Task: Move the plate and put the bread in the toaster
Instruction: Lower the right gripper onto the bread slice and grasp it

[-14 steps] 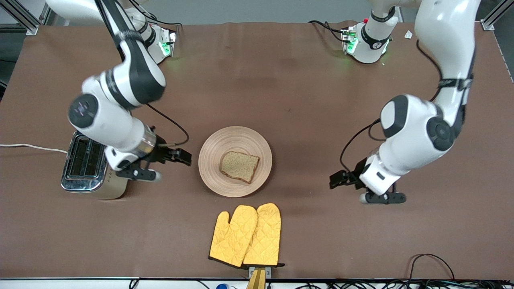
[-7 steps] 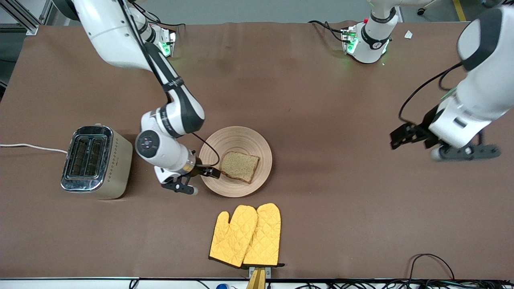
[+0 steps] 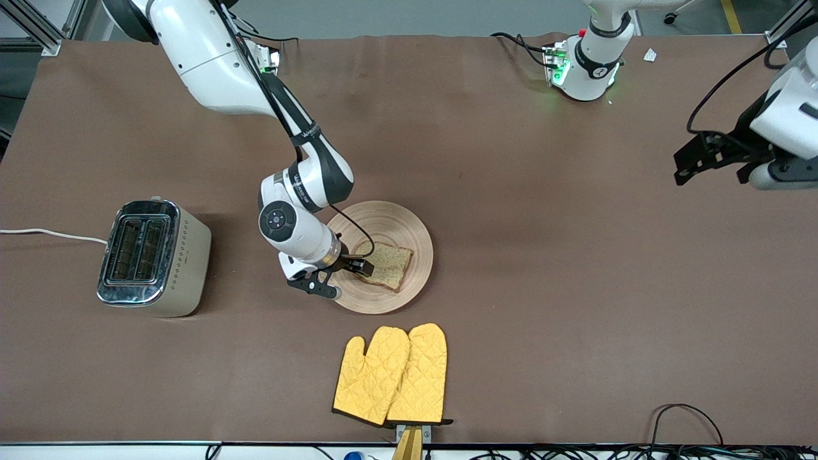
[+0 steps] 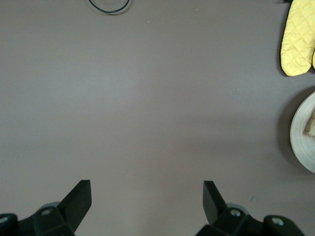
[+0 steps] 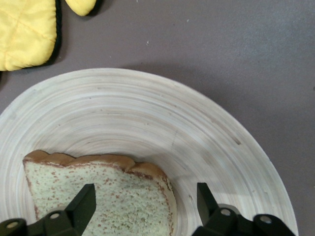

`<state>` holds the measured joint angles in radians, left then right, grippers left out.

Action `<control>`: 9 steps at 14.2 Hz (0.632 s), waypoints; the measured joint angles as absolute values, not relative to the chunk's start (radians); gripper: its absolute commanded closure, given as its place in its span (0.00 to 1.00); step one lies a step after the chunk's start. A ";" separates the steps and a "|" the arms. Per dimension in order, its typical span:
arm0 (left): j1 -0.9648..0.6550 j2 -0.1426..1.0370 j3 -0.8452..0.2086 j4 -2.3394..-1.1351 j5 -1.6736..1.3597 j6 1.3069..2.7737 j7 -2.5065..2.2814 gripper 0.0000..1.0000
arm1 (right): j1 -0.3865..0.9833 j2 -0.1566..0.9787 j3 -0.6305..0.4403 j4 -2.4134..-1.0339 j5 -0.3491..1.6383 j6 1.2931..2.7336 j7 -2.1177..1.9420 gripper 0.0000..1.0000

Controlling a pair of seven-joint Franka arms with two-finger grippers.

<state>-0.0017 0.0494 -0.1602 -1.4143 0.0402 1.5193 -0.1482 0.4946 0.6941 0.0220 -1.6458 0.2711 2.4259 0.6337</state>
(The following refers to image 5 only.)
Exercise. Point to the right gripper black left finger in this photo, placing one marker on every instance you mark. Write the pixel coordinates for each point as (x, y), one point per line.
(73, 216)

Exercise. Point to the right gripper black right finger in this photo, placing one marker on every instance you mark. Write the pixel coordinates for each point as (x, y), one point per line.
(221, 221)

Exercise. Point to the slice of bread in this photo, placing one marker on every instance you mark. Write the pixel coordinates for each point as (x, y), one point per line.
(128, 196)

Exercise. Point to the round wooden plate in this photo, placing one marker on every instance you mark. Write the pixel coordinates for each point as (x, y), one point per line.
(123, 110)

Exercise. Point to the yellow quilted oven mitt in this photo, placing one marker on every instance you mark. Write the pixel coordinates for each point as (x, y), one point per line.
(24, 32)
(82, 6)

